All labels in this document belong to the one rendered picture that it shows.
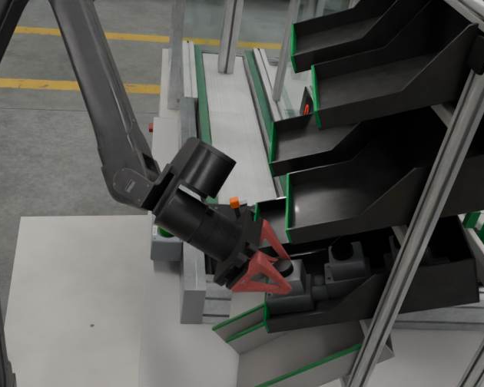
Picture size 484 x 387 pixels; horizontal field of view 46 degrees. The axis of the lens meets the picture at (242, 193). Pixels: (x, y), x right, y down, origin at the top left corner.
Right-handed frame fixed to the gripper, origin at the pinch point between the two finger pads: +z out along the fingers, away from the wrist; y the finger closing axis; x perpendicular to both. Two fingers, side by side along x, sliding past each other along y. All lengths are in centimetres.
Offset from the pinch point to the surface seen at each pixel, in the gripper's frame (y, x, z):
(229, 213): 49, 32, 2
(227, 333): 8.3, 24.3, 4.4
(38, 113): 243, 182, -77
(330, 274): 1.2, -3.3, 5.3
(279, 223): 17.7, 5.1, 0.9
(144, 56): 362, 170, -44
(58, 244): 39, 57, -28
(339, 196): 3.4, -13.3, -1.2
